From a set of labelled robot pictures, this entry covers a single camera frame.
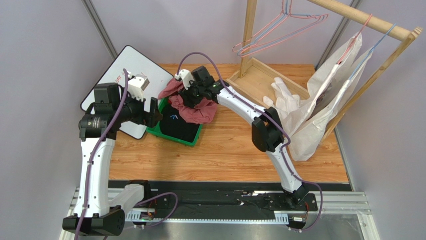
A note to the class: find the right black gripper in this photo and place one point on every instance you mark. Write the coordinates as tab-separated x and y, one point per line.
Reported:
193	98

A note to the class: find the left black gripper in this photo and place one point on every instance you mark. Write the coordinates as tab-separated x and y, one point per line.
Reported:
150	118

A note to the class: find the pink t shirt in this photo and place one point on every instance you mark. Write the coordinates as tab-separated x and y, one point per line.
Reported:
203	113

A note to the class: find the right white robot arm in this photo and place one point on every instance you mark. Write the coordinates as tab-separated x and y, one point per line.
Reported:
267	133

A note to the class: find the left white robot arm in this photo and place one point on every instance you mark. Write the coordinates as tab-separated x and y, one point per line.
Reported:
94	214

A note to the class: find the black t shirt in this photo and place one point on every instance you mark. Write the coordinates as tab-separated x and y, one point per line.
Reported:
174	127

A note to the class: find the white shirt on blue hanger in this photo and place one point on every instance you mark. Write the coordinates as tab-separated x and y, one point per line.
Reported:
306	140

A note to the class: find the white shirt on pink hanger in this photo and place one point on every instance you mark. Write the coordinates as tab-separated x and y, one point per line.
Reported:
323	87

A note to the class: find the pink hanger holding shirt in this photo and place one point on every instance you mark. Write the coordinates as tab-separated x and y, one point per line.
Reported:
353	40

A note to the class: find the blue hanger holding shirt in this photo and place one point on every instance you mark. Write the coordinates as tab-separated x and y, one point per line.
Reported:
359	65

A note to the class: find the green plastic bin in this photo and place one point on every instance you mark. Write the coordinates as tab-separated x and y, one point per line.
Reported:
155	131

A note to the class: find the wooden clothes rack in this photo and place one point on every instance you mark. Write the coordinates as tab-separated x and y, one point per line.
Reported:
253	76

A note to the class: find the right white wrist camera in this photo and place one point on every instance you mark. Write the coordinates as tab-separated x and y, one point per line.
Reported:
186	77

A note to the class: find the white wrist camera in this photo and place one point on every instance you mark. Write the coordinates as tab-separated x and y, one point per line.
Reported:
186	77
137	84

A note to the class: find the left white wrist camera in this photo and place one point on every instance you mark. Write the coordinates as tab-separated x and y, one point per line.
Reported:
137	84

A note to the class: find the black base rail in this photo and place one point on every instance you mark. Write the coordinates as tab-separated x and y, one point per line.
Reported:
231	203

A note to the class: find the pink wire hanger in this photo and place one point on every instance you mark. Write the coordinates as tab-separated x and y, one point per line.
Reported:
287	27

